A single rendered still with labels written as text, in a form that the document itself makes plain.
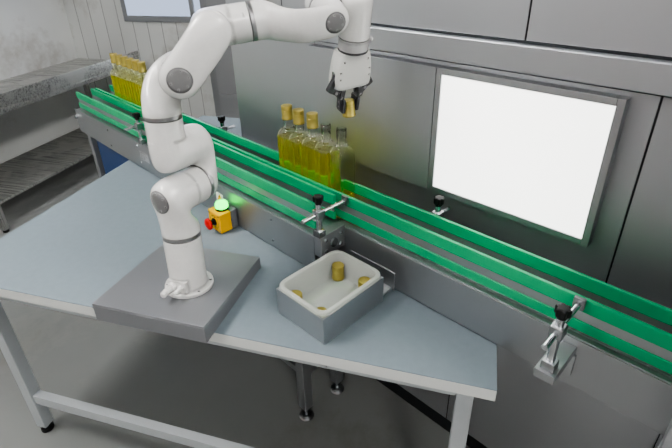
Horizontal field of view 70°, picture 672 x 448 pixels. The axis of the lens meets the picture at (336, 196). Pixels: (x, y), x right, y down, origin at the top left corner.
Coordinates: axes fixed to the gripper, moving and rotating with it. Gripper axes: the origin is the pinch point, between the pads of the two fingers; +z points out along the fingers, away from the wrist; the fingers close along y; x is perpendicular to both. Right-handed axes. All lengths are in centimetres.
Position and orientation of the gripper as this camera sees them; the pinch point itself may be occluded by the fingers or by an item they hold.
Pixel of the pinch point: (348, 102)
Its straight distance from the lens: 129.0
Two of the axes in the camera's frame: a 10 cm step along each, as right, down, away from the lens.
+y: -8.7, 2.9, -4.1
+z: -0.6, 7.5, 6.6
